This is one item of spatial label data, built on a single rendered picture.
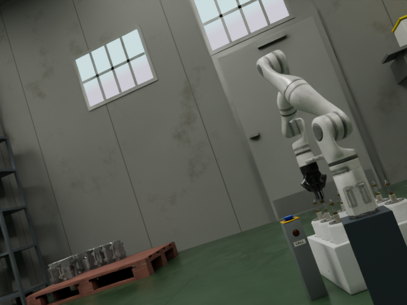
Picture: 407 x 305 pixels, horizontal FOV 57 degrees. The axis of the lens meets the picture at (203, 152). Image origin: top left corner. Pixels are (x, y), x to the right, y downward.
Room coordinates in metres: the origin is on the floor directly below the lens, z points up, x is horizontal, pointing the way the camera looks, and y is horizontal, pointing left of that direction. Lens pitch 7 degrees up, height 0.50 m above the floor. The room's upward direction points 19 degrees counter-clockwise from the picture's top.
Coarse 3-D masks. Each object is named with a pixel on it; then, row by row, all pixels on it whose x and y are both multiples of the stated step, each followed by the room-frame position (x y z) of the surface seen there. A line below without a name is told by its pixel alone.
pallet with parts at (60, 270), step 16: (80, 256) 4.60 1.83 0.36; (96, 256) 4.53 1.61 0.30; (112, 256) 4.45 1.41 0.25; (128, 256) 4.64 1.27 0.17; (144, 256) 3.90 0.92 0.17; (160, 256) 4.05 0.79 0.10; (176, 256) 4.47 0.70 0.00; (64, 272) 4.29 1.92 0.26; (80, 272) 4.56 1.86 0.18; (96, 272) 3.94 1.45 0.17; (112, 272) 4.21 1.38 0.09; (144, 272) 3.67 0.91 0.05; (48, 288) 4.05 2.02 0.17; (64, 288) 4.33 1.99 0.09; (80, 288) 3.82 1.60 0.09; (96, 288) 3.84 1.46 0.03; (32, 304) 3.94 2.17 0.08; (48, 304) 3.93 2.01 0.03
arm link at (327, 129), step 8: (320, 120) 1.15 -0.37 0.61; (328, 120) 1.14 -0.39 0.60; (336, 120) 1.14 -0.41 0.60; (312, 128) 1.20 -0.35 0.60; (320, 128) 1.15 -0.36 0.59; (328, 128) 1.13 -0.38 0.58; (336, 128) 1.14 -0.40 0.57; (320, 136) 1.16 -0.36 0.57; (328, 136) 1.14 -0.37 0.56; (336, 136) 1.15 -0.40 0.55; (320, 144) 1.18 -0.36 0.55; (328, 144) 1.15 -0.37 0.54; (336, 144) 1.13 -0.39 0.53; (328, 152) 1.16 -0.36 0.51; (336, 152) 1.14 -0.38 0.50; (344, 152) 1.14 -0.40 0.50; (352, 152) 1.14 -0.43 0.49; (328, 160) 1.17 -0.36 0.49; (336, 160) 1.15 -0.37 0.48; (344, 160) 1.14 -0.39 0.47
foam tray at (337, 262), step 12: (312, 240) 1.74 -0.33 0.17; (324, 240) 1.62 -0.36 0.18; (324, 252) 1.60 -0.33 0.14; (336, 252) 1.44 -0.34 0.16; (348, 252) 1.44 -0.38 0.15; (324, 264) 1.68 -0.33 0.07; (336, 264) 1.49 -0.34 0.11; (348, 264) 1.44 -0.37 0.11; (324, 276) 1.76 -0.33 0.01; (336, 276) 1.55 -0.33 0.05; (348, 276) 1.44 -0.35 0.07; (360, 276) 1.44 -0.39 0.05; (348, 288) 1.44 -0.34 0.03; (360, 288) 1.44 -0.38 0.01
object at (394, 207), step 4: (404, 200) 1.49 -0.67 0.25; (392, 204) 1.49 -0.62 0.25; (396, 204) 1.48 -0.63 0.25; (400, 204) 1.48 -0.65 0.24; (404, 204) 1.48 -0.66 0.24; (392, 208) 1.49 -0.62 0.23; (396, 208) 1.48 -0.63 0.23; (400, 208) 1.48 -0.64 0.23; (404, 208) 1.48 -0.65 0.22; (396, 212) 1.49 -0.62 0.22; (400, 212) 1.48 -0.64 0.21; (404, 212) 1.48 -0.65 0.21; (396, 216) 1.49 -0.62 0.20; (400, 216) 1.48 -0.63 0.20; (404, 216) 1.48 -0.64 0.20; (396, 220) 1.49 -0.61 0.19; (400, 220) 1.48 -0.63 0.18; (404, 220) 1.48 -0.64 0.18
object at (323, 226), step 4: (332, 220) 1.60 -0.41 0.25; (320, 224) 1.63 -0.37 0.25; (324, 224) 1.61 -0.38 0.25; (328, 224) 1.59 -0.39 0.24; (320, 228) 1.63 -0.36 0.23; (324, 228) 1.61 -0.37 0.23; (324, 232) 1.62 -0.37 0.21; (328, 232) 1.60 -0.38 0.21; (324, 236) 1.63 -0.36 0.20; (328, 236) 1.61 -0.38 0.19; (328, 240) 1.61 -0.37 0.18
